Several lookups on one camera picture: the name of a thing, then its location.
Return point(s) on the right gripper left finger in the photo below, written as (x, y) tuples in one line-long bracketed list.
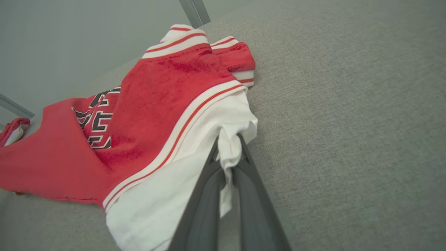
[(202, 209)]

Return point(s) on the red jersey with white sleeves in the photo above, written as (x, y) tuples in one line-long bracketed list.
[(156, 104)]

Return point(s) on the red shorts with white trim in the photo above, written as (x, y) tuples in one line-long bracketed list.
[(15, 122)]

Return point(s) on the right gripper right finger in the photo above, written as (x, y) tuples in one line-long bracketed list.
[(254, 216)]

